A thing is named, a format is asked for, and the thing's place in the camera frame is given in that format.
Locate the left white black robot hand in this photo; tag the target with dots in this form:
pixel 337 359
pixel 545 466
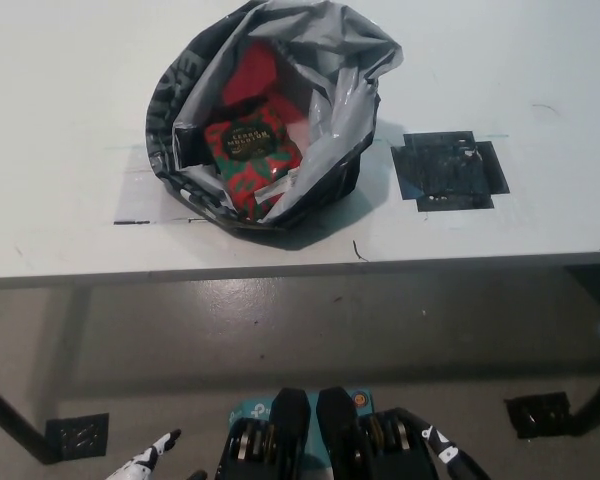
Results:
pixel 150 457

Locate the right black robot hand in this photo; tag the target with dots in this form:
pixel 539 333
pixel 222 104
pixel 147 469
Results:
pixel 442 450

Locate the red green coffee bean bag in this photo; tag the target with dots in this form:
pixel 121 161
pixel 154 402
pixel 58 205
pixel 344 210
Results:
pixel 250 160

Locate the black grey plastic bag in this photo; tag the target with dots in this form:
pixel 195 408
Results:
pixel 340 135

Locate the teal cardboard box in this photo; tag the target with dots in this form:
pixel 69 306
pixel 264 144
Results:
pixel 250 410

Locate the clear tape patch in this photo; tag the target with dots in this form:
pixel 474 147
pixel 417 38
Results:
pixel 135 195

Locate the black tape patch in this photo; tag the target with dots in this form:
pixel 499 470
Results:
pixel 445 170

